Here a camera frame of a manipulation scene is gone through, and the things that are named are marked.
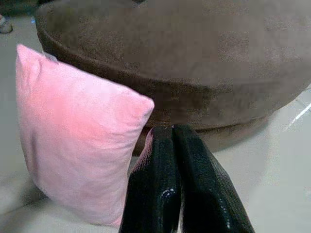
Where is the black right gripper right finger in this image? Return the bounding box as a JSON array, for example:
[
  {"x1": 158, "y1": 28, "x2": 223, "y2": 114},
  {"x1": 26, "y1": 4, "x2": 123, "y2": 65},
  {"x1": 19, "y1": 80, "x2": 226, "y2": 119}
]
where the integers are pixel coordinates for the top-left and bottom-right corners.
[{"x1": 172, "y1": 124, "x2": 256, "y2": 233}]

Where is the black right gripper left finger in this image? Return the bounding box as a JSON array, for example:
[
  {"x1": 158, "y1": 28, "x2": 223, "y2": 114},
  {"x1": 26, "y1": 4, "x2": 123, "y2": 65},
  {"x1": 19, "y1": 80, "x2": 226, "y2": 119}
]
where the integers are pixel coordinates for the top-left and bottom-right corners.
[{"x1": 119, "y1": 126, "x2": 182, "y2": 233}]

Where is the pink square pillow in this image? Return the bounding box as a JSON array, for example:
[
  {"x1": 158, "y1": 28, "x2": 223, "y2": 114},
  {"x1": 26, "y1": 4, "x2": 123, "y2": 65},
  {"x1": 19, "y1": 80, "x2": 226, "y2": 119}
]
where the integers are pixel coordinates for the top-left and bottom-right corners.
[{"x1": 16, "y1": 44, "x2": 156, "y2": 229}]

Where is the brown round velvet sofa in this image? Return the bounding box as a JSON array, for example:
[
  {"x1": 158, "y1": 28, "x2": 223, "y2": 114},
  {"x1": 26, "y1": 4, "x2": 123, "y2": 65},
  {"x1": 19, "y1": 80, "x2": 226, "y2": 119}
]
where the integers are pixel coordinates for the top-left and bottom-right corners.
[{"x1": 34, "y1": 0, "x2": 311, "y2": 156}]

